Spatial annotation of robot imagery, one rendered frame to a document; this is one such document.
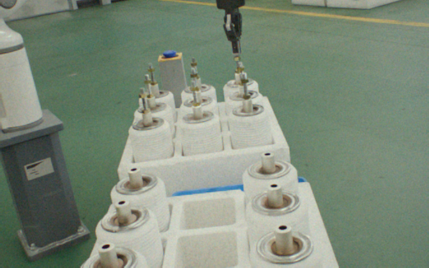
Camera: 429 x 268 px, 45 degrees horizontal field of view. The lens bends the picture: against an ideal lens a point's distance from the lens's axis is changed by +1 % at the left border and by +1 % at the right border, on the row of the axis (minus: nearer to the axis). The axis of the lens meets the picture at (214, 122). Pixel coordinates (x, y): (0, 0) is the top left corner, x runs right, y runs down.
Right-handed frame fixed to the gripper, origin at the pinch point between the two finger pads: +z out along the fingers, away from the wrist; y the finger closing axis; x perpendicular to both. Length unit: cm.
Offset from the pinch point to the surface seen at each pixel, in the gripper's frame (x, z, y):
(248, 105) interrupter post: 7.1, 8.4, 23.7
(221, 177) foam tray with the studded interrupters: 0.8, 22.4, 32.4
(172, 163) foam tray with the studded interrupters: -9.4, 17.4, 35.1
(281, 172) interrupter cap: 19, 10, 55
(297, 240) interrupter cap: 24, 10, 75
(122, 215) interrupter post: -3, 9, 72
